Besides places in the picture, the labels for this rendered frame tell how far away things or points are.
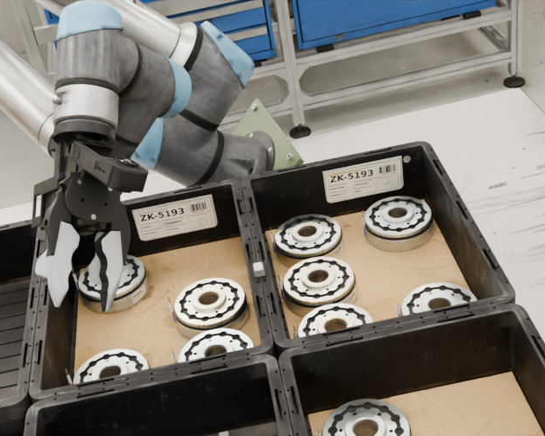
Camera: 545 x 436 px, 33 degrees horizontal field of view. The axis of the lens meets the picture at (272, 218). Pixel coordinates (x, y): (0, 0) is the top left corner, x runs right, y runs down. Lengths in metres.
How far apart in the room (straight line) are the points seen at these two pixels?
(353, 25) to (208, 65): 1.77
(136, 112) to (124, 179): 0.20
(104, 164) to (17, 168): 2.60
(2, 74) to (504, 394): 0.78
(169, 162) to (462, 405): 0.68
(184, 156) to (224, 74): 0.15
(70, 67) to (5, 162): 2.58
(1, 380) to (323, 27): 2.14
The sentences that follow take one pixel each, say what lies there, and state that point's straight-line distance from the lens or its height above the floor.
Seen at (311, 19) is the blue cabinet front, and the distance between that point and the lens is 3.19.
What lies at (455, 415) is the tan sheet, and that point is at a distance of 1.14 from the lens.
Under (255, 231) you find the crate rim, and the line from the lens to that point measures 1.29.
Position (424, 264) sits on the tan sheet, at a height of 0.83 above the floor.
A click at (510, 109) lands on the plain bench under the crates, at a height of 0.70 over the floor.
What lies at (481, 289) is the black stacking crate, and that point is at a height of 0.87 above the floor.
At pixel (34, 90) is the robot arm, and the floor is 1.16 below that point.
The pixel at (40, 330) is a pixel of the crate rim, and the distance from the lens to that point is 1.23.
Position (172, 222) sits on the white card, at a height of 0.88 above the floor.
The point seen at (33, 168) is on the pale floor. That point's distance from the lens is 3.56.
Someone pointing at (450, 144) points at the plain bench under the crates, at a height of 0.70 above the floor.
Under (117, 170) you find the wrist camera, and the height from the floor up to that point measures 1.19.
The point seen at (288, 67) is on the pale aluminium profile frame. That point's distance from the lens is 3.22.
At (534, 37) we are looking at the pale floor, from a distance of 3.92.
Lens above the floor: 1.68
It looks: 35 degrees down
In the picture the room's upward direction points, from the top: 10 degrees counter-clockwise
